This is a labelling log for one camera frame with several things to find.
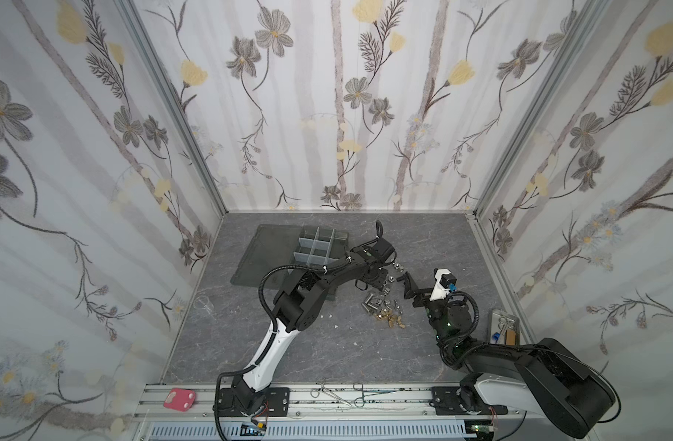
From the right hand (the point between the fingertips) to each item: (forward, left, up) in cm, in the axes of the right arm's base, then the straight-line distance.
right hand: (425, 272), depth 79 cm
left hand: (+7, +10, -19) cm, 22 cm away
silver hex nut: (+13, +3, -19) cm, 23 cm away
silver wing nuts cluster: (-3, +14, -19) cm, 23 cm away
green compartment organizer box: (+22, +52, -23) cm, 61 cm away
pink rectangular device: (-33, +68, -18) cm, 77 cm away
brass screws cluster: (-7, +7, -19) cm, 21 cm away
